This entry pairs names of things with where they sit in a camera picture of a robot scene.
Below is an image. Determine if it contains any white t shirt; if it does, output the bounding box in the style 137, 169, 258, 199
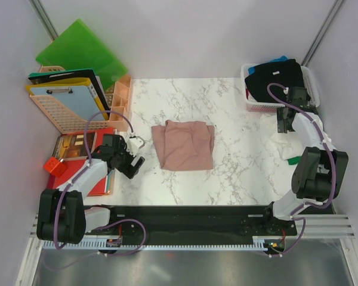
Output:
260, 113, 304, 160

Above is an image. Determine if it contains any pink t shirt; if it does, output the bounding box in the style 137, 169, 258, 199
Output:
151, 120, 215, 172

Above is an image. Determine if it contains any green t shirt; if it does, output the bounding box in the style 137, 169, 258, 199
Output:
287, 156, 301, 166

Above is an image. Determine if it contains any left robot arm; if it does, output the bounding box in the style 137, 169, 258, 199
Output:
36, 134, 145, 250

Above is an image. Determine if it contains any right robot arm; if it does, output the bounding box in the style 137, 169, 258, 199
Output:
261, 83, 348, 235

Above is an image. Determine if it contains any teal folder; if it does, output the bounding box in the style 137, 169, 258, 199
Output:
104, 130, 119, 194

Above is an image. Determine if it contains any white laundry basket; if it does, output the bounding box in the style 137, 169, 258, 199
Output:
240, 64, 320, 113

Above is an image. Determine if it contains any black t shirt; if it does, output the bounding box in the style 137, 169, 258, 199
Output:
244, 58, 308, 104

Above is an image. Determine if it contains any brown book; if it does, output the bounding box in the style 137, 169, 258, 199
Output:
52, 133, 88, 161

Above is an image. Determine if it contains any orange desk organizer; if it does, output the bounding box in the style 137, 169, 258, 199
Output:
105, 74, 134, 132

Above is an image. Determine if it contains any red cube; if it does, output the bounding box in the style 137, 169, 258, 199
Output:
44, 157, 67, 178

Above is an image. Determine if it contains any red folder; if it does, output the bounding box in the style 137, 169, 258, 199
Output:
47, 128, 115, 197

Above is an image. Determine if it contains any pink file rack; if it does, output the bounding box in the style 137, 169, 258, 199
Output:
28, 64, 119, 135

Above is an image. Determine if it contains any blue clipboard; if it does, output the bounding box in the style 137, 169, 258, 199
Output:
28, 84, 101, 120

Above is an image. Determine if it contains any yellow folder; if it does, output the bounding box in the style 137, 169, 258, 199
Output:
26, 77, 108, 111

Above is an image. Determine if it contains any black folder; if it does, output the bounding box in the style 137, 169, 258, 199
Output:
28, 69, 107, 105

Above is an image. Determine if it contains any green plastic folder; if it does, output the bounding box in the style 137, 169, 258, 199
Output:
36, 19, 128, 89

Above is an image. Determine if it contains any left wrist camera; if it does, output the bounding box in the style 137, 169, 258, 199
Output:
127, 136, 146, 157

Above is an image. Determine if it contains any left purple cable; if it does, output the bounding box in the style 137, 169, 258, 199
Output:
53, 110, 147, 257

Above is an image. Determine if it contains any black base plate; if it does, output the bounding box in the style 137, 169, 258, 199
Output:
83, 203, 335, 247

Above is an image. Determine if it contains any aluminium frame rail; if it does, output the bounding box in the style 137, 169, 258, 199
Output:
29, 214, 356, 239

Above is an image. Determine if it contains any white cable duct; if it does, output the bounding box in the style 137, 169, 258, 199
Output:
43, 235, 284, 250

